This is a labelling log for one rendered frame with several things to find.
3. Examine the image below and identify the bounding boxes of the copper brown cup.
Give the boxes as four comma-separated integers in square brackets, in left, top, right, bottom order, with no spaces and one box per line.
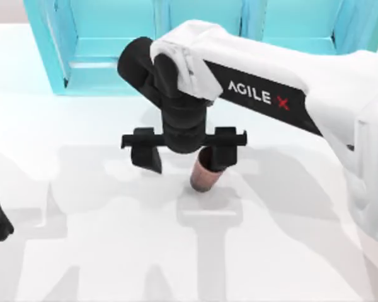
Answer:
[190,148,226,193]

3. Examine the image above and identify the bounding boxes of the light blue rack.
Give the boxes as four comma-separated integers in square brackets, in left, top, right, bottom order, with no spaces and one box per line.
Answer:
[22,0,378,97]

